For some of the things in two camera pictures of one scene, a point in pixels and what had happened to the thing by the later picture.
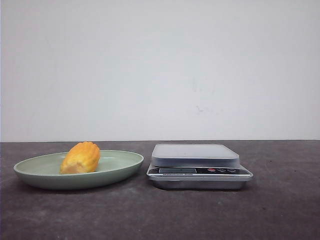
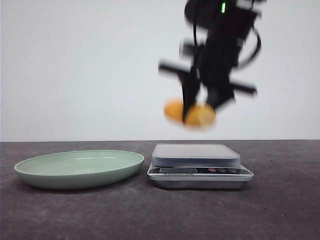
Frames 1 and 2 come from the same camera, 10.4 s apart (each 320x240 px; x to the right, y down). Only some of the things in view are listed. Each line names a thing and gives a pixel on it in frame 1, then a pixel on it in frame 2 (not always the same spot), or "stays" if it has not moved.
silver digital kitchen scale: x=197 y=166 stays
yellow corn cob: x=83 y=157 -> x=200 y=115
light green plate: x=81 y=165 stays
